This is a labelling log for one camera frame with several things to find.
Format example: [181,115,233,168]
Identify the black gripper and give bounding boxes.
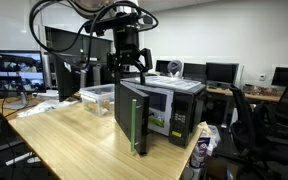
[106,43,154,86]

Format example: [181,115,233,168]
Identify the black microwave oven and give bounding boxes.
[114,75,208,150]

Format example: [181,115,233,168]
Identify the black desk monitor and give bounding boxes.
[205,61,240,89]
[155,59,174,75]
[182,62,208,83]

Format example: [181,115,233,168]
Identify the large black panel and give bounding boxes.
[44,26,116,90]

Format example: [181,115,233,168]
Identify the grey round headphones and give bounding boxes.
[166,59,184,76]

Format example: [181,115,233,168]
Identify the clear plastic lid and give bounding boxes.
[135,74,203,91]

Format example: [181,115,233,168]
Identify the clear plastic storage bin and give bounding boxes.
[78,82,116,118]

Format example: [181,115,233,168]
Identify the black monitor on stand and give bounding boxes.
[53,54,85,103]

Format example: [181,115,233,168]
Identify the green food package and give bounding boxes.
[147,114,166,128]

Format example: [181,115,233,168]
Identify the white plastic bag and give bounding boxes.
[16,98,79,119]

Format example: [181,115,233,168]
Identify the white crumpled bag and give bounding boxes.
[199,121,222,148]

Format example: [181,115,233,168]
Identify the wooden office desk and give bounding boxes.
[205,84,282,104]

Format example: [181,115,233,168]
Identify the brown patterned snack pile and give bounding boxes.
[243,84,282,98]

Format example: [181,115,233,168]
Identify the brown cardboard box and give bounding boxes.
[205,156,239,180]

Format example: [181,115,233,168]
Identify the white power strip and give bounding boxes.
[5,151,36,167]

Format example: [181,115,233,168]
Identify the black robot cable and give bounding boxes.
[28,0,160,73]

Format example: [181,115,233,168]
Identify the monitor showing camera feeds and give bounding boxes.
[0,49,47,111]

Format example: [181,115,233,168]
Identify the black wall side monitor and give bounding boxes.
[270,66,288,88]

